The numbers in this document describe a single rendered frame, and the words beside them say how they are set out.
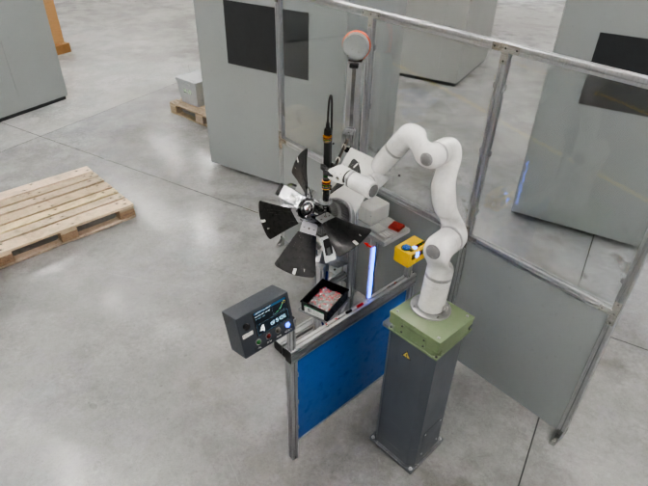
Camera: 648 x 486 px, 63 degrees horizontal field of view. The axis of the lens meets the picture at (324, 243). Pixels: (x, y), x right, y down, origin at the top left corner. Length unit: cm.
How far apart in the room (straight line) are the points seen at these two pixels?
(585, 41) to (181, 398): 389
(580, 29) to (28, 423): 464
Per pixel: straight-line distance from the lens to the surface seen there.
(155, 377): 366
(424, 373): 259
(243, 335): 214
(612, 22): 472
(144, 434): 341
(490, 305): 327
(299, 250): 281
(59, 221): 514
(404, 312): 246
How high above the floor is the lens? 269
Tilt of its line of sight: 35 degrees down
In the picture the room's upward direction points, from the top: 2 degrees clockwise
